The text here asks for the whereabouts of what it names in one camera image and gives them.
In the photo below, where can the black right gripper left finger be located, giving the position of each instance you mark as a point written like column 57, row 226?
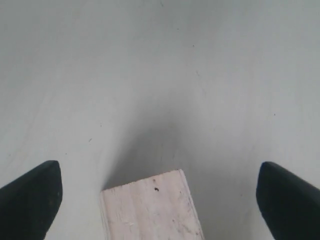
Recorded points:
column 29, row 204

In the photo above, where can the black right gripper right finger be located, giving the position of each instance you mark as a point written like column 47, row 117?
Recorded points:
column 289, row 205

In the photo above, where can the largest wooden cube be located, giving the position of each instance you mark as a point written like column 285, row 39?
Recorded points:
column 159, row 207

